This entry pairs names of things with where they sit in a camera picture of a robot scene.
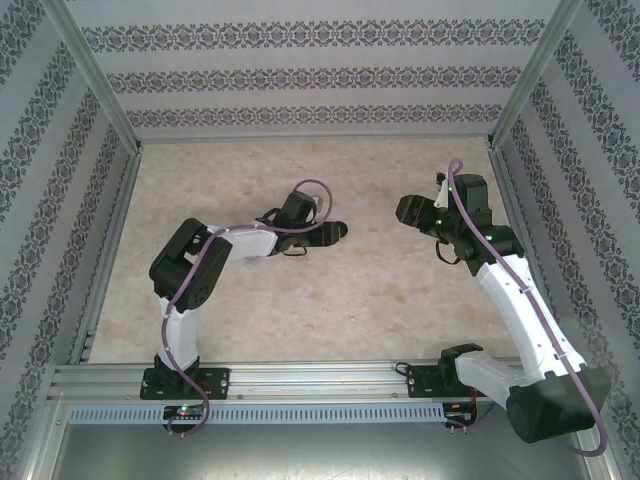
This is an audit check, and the grey metal panel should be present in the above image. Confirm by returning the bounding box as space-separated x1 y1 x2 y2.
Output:
29 394 616 480

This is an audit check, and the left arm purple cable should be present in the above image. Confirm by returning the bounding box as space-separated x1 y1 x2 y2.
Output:
160 178 336 439

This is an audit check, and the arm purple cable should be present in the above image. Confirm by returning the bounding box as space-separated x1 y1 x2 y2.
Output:
447 158 609 459
160 178 336 439

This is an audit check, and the aluminium side rail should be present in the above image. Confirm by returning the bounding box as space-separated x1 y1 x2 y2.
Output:
67 147 144 366
487 144 586 364

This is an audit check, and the aluminium frame post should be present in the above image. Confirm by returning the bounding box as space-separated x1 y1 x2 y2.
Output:
487 0 589 151
49 0 146 156

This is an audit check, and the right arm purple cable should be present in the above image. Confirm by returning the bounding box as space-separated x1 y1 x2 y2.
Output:
447 158 609 459

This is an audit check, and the aluminium mounting rail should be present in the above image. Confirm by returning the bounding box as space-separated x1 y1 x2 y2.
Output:
49 363 594 401

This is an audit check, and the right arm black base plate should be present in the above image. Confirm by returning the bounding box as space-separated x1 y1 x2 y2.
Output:
407 365 496 400

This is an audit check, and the slotted grey cable duct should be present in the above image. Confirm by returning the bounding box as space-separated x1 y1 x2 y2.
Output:
67 403 446 425

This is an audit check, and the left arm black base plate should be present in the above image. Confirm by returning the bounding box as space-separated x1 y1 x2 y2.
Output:
142 367 231 401

